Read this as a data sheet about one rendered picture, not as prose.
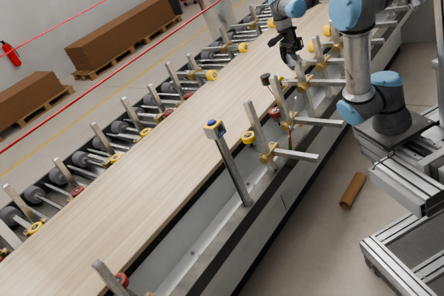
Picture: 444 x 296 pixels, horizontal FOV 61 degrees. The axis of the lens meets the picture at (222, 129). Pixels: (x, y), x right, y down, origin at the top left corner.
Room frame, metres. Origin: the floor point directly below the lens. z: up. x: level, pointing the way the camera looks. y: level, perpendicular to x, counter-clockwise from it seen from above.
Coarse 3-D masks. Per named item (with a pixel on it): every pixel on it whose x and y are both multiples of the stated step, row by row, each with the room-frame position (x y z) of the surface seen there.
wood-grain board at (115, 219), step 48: (192, 96) 2.63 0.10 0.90; (240, 96) 2.30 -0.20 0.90; (144, 144) 2.23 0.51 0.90; (192, 144) 1.97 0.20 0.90; (96, 192) 1.90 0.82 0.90; (144, 192) 1.70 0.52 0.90; (192, 192) 1.54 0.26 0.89; (48, 240) 1.64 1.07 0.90; (96, 240) 1.48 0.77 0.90; (144, 240) 1.34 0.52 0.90; (0, 288) 1.44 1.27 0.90; (48, 288) 1.30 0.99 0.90; (96, 288) 1.18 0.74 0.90
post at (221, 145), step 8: (216, 144) 1.52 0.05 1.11; (224, 144) 1.51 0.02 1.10; (224, 152) 1.50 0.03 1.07; (224, 160) 1.50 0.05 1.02; (232, 160) 1.51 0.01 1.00; (232, 168) 1.50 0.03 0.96; (232, 176) 1.50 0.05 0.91; (240, 176) 1.52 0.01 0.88; (240, 184) 1.50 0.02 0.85; (240, 192) 1.50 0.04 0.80; (248, 200) 1.51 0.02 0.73
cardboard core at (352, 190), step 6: (360, 174) 2.04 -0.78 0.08; (354, 180) 2.00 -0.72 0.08; (360, 180) 1.99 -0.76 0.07; (348, 186) 1.98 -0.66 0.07; (354, 186) 1.95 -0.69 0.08; (360, 186) 1.96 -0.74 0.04; (348, 192) 1.92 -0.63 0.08; (354, 192) 1.92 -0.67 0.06; (342, 198) 1.89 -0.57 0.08; (348, 198) 1.88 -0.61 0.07; (354, 198) 1.89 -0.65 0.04; (342, 204) 1.90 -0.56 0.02; (348, 204) 1.84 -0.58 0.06
